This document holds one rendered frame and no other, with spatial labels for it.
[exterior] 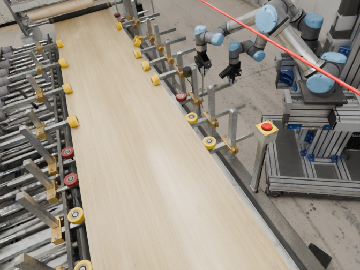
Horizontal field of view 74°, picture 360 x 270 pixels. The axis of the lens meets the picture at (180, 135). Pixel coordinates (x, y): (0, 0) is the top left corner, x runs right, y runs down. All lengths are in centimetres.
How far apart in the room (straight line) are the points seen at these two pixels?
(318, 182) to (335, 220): 33
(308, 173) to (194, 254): 138
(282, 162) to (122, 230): 153
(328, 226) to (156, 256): 154
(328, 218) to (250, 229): 125
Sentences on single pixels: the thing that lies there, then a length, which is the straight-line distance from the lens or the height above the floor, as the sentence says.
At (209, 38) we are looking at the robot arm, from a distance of 163.
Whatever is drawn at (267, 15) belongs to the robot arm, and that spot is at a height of 150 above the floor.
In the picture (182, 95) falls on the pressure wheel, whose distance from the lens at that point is 181.
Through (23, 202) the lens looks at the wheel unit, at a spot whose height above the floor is 112.
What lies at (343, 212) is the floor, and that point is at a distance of 244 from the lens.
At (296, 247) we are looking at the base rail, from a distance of 143.
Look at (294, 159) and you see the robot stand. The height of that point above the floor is 21.
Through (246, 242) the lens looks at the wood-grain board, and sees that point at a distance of 118.
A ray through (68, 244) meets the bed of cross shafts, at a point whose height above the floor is 84.
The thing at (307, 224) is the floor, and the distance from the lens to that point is 229.
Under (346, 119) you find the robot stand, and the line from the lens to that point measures 167.
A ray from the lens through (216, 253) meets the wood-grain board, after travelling 115.
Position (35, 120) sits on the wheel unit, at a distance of 185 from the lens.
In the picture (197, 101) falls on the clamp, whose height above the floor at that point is 87.
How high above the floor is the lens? 201
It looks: 47 degrees down
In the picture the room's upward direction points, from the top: 10 degrees counter-clockwise
